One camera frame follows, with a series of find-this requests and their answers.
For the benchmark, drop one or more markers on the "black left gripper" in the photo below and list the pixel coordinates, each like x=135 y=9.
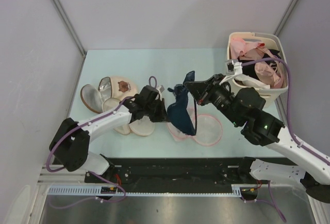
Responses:
x=162 y=116

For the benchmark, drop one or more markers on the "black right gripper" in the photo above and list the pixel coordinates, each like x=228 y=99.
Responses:
x=203 y=90

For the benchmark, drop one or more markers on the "black bra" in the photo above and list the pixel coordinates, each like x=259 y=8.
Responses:
x=177 y=112

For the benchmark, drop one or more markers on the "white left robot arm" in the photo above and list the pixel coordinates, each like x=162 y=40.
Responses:
x=70 y=145

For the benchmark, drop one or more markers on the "white bra in basket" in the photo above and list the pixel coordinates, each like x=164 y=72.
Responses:
x=251 y=82

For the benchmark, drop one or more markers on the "cream plastic laundry basket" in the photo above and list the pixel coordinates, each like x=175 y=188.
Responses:
x=271 y=42

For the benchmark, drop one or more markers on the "silver brown-rimmed bra cup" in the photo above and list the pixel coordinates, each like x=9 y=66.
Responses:
x=91 y=98

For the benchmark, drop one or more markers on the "black garment in basket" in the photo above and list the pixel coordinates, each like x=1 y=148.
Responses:
x=258 y=69

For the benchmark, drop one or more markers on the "pink bras in basket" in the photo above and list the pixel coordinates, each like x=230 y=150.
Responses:
x=265 y=72

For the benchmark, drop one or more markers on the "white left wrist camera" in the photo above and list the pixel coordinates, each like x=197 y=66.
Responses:
x=160 y=90

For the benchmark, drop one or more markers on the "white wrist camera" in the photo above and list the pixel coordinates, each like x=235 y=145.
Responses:
x=160 y=90
x=233 y=69

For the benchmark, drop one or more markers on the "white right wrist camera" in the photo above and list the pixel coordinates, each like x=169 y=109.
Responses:
x=233 y=69

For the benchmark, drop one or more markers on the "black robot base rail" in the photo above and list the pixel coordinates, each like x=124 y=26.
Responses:
x=182 y=173

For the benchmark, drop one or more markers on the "white slotted cable duct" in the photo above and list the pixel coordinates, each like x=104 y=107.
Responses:
x=102 y=190

